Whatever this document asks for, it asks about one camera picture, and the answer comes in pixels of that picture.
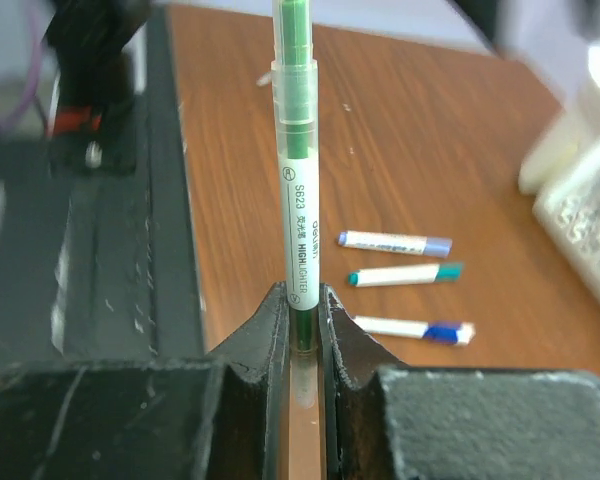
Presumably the white plastic dish basket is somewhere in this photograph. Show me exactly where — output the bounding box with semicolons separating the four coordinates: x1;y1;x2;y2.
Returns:
518;42;600;302

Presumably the white pen with dark-blue tip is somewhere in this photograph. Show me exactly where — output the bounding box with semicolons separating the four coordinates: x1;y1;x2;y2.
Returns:
353;316;429;338

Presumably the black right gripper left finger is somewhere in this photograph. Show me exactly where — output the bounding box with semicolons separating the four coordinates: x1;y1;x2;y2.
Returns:
206;282;290;479

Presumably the light blue pen cap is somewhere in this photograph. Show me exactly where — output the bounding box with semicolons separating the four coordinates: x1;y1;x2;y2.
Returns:
423;237;453;258

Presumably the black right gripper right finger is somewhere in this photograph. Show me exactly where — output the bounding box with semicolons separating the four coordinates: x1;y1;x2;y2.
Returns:
318;284;402;479

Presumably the blue and white pen cap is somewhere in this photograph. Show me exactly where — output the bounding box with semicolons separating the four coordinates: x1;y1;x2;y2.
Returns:
422;323;476;346

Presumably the white pen with blue end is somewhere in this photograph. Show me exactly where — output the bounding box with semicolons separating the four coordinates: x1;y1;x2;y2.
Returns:
337;231;427;255

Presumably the teal pen cap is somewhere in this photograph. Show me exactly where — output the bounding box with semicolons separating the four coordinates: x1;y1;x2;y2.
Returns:
435;263;464;282

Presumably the grey green pen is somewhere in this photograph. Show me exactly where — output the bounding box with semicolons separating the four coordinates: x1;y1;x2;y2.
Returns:
271;1;320;409

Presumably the white pen with teal tip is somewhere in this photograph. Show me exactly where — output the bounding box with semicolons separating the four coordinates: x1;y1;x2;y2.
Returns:
347;264;439;287

